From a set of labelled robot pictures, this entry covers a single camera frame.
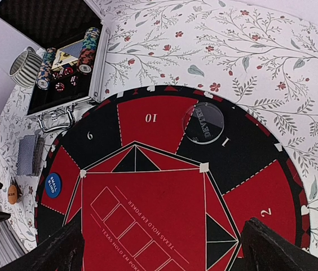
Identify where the round red black poker mat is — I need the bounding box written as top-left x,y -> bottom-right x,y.
35,86 -> 310,270

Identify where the right poker chip row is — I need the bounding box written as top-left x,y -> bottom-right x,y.
77,27 -> 100,74

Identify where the poker chip row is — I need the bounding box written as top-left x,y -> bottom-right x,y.
77,27 -> 100,74
36,47 -> 56,90

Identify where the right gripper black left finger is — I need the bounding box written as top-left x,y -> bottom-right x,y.
0,220 -> 85,270

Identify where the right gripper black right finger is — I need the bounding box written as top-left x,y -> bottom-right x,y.
241,217 -> 318,271

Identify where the red dice set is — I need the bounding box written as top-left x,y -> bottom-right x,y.
52,67 -> 78,92

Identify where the boxed playing card deck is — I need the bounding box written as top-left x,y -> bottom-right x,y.
52,40 -> 83,71

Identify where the left poker chip row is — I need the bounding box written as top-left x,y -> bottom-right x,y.
36,47 -> 56,90

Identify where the striped grey cup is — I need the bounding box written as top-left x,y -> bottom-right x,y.
9,46 -> 42,88

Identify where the aluminium poker chip case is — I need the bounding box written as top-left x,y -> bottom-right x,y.
0,1 -> 110,133

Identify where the blue small blind button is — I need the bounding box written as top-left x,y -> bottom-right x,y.
45,173 -> 62,199

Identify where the orange big blind button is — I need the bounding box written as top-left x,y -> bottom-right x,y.
7,185 -> 18,205

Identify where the clear dealer button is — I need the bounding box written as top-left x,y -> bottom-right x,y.
182,102 -> 224,145

